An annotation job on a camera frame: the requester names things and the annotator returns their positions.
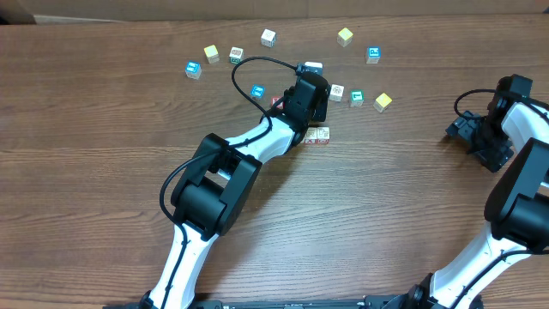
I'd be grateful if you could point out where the yellow 8 block top right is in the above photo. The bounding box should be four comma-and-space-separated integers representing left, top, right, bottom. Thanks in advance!
336, 27, 353, 47

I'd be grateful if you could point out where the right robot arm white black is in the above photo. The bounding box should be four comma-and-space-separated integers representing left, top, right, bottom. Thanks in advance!
385, 74, 548, 309

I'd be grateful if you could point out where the blue P block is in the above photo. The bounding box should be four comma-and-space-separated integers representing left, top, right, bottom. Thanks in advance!
365, 46, 381, 64

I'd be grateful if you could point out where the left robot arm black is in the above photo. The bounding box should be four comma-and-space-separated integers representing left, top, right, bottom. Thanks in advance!
139, 72, 330, 308

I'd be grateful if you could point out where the blue L block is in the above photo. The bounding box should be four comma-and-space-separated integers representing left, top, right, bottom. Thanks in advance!
304, 127, 318, 144

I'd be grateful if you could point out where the green T block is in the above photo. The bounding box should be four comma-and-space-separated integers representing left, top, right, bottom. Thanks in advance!
349, 89, 365, 107

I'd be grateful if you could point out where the white block top centre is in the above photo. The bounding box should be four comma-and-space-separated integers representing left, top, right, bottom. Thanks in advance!
261, 28, 277, 48

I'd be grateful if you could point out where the yellow block top left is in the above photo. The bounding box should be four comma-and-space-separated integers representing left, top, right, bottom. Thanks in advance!
203, 45, 220, 64

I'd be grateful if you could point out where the white patterned block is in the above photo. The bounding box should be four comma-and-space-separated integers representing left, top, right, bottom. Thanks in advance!
329, 84, 344, 102

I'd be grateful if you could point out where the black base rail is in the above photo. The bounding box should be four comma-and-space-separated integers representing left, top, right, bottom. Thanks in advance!
102, 294, 486, 309

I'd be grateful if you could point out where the white block red C side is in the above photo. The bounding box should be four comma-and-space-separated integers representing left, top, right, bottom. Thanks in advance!
317, 127, 330, 144

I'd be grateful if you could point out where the white block green side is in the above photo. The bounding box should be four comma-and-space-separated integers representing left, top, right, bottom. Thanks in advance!
229, 46, 244, 64

